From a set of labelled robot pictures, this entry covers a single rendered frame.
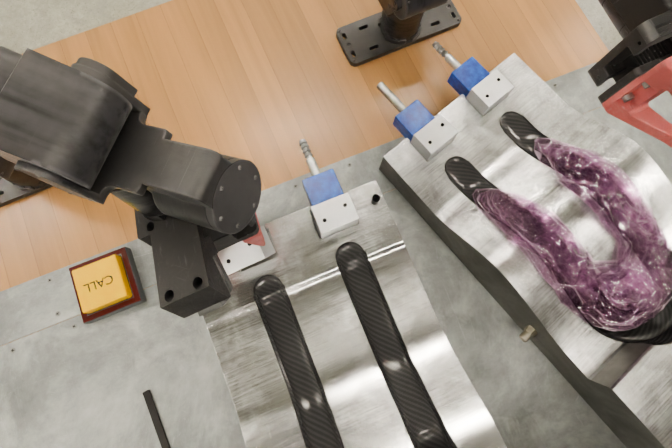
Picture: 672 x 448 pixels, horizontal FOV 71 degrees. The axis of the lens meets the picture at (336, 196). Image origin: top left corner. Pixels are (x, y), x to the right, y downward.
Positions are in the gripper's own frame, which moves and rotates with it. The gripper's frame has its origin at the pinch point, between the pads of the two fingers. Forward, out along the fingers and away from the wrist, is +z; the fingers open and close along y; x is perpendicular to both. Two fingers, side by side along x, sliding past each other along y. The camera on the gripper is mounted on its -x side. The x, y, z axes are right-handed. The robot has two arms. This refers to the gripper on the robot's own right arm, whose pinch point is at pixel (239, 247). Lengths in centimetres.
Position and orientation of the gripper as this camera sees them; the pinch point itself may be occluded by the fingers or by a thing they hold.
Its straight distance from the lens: 55.2
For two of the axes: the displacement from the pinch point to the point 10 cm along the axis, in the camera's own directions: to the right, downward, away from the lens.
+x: -3.2, -7.9, 5.2
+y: 9.0, -4.2, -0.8
